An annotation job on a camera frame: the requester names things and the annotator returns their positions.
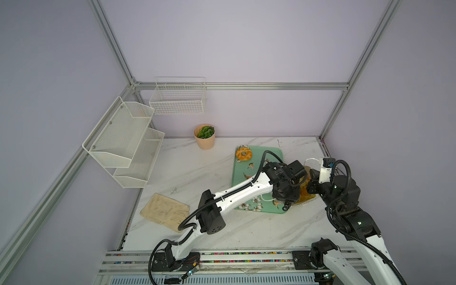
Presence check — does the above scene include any white paper bag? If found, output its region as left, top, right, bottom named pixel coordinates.
left=293, top=158, right=316, bottom=205

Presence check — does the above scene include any orange fake donut bread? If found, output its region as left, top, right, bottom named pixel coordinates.
left=235, top=146, right=253, bottom=162

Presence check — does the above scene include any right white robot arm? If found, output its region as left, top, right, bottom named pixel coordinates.
left=307, top=157, right=406, bottom=285

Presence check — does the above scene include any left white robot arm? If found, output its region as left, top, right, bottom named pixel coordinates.
left=148, top=150, right=308, bottom=285

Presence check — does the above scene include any green floral tray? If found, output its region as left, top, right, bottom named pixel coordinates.
left=232, top=145, right=285, bottom=214

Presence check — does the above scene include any potted green plant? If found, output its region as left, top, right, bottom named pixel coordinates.
left=194, top=124, right=216, bottom=150

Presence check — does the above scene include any white two-tier mesh shelf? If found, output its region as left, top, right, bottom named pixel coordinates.
left=82, top=97, right=165, bottom=188

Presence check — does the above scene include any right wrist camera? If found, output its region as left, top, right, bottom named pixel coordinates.
left=319, top=157, right=336, bottom=184

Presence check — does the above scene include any white wire basket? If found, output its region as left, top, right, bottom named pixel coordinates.
left=149, top=77, right=207, bottom=115

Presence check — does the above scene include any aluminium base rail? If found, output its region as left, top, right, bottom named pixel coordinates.
left=95, top=247, right=393, bottom=276

